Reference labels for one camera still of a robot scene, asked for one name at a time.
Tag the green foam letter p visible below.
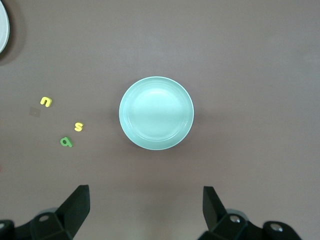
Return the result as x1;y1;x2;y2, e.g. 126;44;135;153
59;136;74;148

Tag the beige round plate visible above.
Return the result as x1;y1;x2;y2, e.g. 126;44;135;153
0;0;11;55

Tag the yellow foam letter u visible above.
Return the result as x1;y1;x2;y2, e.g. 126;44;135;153
39;96;53;108

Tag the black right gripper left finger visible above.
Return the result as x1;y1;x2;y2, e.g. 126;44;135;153
0;184;91;240

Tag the green round plate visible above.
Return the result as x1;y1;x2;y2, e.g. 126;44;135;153
118;76;195;151

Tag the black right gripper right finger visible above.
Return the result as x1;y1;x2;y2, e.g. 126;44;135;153
196;185;304;240

